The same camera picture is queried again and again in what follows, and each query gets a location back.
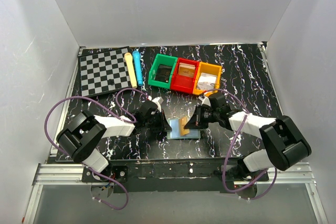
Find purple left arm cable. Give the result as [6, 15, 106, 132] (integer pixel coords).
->
[44, 88, 153, 211]

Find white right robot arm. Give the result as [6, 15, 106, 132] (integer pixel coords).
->
[184, 92, 312, 181]

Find cream yellow marker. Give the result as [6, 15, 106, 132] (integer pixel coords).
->
[124, 52, 137, 89]

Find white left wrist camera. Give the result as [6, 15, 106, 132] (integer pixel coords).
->
[151, 97, 163, 112]

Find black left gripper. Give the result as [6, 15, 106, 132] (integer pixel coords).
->
[144, 110, 171, 133]

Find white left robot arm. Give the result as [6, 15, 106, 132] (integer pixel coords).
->
[57, 98, 172, 182]

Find orange plastic bin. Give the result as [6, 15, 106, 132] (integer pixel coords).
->
[193, 62, 222, 95]

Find black grey checkerboard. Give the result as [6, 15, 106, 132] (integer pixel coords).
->
[79, 47, 131, 98]

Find blue marker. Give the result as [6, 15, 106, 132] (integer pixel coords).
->
[132, 50, 143, 86]

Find mint green card holder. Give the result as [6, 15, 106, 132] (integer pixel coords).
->
[167, 119, 201, 140]

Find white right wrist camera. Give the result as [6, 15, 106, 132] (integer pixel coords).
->
[198, 94, 211, 106]

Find white cards in orange bin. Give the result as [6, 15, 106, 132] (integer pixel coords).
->
[196, 73, 217, 90]

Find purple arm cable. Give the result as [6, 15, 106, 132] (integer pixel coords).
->
[44, 88, 153, 211]
[203, 89, 278, 200]

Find green plastic bin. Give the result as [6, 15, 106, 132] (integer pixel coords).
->
[148, 54, 177, 89]

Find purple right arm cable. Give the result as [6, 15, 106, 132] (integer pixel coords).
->
[203, 89, 278, 200]

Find red plastic bin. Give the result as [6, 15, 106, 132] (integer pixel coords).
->
[170, 58, 199, 94]

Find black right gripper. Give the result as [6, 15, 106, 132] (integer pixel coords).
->
[184, 104, 219, 130]

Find black cards in green bin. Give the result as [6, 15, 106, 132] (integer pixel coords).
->
[155, 64, 172, 83]

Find tan cards in red bin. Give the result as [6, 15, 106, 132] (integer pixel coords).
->
[178, 63, 196, 78]

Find gold striped credit card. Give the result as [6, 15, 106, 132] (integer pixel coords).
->
[178, 116, 190, 136]

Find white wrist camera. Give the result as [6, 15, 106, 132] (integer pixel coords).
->
[198, 94, 211, 106]
[151, 97, 163, 112]

